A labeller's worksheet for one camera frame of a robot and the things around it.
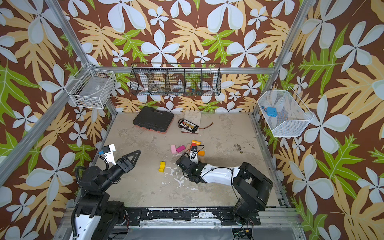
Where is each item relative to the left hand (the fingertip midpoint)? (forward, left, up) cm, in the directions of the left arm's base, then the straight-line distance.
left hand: (137, 152), depth 67 cm
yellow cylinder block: (+22, -29, -26) cm, 45 cm away
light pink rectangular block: (+18, -13, -27) cm, 34 cm away
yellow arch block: (+6, -7, -26) cm, 28 cm away
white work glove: (+48, -27, -27) cm, 61 cm away
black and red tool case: (+43, +5, -25) cm, 50 cm away
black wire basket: (+54, -12, +3) cm, 55 cm away
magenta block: (+17, -16, -27) cm, 36 cm away
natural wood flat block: (+19, -23, -26) cm, 39 cm away
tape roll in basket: (+50, -15, -1) cm, 52 cm away
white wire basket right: (+21, -78, +4) cm, 81 cm away
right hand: (+6, -22, -23) cm, 32 cm away
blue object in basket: (+28, -71, -1) cm, 77 cm away
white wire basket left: (+38, +32, +6) cm, 50 cm away
